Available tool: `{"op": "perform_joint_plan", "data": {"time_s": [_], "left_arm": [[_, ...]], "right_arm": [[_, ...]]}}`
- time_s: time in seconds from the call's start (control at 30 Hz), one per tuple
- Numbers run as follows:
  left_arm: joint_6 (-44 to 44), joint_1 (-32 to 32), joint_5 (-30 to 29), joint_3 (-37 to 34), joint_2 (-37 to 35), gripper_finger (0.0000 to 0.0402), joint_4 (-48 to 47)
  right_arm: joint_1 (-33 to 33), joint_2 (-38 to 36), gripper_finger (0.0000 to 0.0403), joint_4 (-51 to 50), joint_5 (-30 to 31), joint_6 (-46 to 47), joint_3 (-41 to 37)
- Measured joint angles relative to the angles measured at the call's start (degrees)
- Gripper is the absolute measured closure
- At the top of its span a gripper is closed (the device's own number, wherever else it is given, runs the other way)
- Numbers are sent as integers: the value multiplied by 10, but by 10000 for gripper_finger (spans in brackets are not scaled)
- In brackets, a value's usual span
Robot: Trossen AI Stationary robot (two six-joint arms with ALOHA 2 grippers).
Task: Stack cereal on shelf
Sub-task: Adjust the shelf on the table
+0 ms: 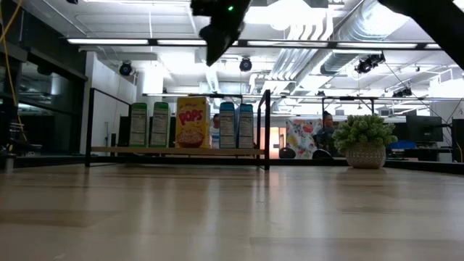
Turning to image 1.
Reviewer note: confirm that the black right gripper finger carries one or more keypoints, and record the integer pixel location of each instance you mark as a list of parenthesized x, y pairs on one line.
[(217, 43)]

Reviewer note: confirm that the yellow Corn Pops box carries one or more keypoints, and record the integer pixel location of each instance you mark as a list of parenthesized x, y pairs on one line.
[(193, 123)]

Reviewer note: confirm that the blue Rice Krispies box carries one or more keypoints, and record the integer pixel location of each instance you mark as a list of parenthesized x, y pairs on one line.
[(227, 127), (245, 127)]

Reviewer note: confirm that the green Apple Jacks box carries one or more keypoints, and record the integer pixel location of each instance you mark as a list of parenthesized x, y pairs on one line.
[(159, 125), (138, 125)]

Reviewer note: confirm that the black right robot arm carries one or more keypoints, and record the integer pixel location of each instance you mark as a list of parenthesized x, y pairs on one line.
[(435, 21)]

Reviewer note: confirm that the black-framed wooden shelf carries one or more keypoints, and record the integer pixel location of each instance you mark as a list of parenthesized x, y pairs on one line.
[(174, 150)]

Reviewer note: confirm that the person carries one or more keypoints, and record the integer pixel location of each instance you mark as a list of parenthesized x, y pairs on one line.
[(326, 134), (215, 127)]

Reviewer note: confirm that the black overhead light bar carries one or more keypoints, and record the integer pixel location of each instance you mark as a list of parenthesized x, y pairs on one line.
[(108, 41)]

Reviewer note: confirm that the floral fabric banner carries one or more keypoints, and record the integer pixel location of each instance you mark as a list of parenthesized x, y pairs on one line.
[(302, 137)]

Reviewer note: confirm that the black curtain panel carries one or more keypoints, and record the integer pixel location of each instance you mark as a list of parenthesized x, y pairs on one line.
[(123, 132)]

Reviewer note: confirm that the black ball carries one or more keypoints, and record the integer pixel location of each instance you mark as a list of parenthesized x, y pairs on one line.
[(287, 153)]

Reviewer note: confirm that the green plant in woven pot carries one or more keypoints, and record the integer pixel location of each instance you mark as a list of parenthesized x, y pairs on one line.
[(364, 145)]

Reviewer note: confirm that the black computer monitor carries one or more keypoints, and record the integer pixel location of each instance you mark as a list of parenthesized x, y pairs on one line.
[(424, 128)]

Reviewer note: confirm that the black ceiling camera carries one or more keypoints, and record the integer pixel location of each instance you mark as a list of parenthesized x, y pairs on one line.
[(125, 69), (402, 92), (368, 64), (245, 64)]

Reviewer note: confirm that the silver ventilation duct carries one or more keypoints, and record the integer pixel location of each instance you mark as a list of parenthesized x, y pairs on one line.
[(348, 32)]

